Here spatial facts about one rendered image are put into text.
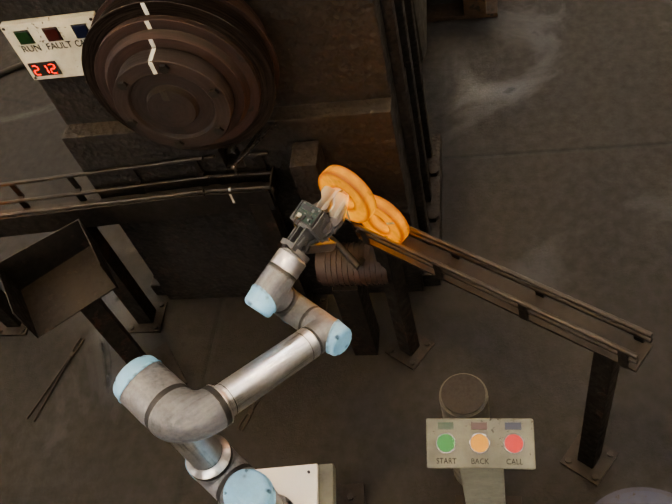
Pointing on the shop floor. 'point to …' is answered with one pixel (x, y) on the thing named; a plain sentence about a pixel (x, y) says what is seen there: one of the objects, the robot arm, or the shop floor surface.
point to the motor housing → (354, 292)
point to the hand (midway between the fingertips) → (345, 189)
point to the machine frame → (275, 140)
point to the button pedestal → (488, 470)
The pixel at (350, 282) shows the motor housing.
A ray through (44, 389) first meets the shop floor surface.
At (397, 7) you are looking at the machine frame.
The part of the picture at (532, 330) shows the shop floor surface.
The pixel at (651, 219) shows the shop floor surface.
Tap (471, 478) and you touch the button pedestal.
